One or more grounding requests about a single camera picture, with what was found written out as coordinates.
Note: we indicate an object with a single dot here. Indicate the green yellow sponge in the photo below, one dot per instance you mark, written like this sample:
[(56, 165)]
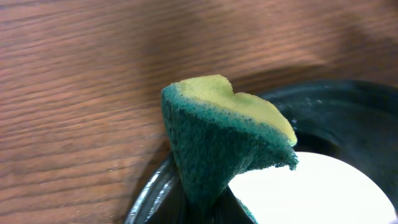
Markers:
[(216, 134)]

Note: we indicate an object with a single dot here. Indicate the white plate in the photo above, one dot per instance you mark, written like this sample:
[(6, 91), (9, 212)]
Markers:
[(321, 190)]

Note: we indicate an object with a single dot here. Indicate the black round tray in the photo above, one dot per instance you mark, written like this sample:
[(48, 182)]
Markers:
[(350, 120)]

